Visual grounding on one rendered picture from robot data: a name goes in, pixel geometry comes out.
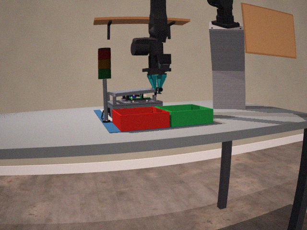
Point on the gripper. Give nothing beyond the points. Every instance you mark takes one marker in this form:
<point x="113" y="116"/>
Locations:
<point x="156" y="74"/>

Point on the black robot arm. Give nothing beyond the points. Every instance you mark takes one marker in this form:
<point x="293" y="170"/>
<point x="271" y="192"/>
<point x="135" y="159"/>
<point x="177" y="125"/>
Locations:
<point x="158" y="30"/>

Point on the green open-top bin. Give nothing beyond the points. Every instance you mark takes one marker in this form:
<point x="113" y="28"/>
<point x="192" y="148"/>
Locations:
<point x="188" y="114"/>

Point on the red bin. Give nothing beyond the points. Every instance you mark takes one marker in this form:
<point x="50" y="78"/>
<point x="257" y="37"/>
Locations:
<point x="140" y="118"/>

